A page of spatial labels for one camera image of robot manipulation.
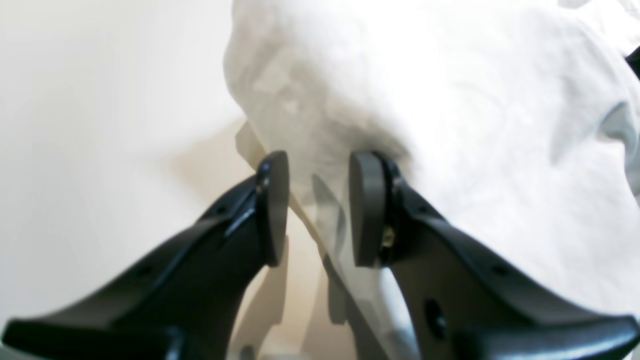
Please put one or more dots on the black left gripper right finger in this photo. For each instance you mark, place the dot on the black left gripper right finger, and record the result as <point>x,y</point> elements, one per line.
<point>465,301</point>

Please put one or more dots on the white T-shirt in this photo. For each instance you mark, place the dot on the white T-shirt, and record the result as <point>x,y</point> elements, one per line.
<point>517,119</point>

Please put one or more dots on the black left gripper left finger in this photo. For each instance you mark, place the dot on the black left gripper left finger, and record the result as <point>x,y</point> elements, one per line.
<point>180,301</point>

